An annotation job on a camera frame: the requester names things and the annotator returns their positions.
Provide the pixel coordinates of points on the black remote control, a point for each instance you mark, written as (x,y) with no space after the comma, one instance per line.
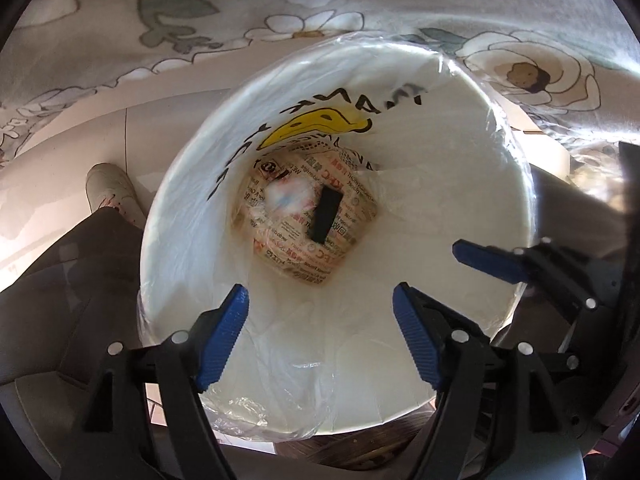
(324,214)

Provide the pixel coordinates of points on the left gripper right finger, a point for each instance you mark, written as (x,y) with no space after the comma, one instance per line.
(503,399)

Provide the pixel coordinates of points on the white red medicine box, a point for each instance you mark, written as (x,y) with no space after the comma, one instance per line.
(289,195)

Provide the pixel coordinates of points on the white trash bin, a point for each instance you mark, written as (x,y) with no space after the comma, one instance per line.
(340,229)

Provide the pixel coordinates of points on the white shoe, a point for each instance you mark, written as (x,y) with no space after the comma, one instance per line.
(107,186)

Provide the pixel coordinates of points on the printed paper trash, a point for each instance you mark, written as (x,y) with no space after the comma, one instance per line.
(284,245)

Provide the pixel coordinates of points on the floral bed quilt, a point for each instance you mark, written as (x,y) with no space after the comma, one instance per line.
(573,59)

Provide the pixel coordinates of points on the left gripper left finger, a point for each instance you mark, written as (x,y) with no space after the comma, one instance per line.
(115,435)

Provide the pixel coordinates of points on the grey trousers leg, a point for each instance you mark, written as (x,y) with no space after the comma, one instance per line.
(57,320)

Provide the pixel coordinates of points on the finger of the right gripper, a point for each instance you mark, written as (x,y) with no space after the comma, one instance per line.
(505,264)

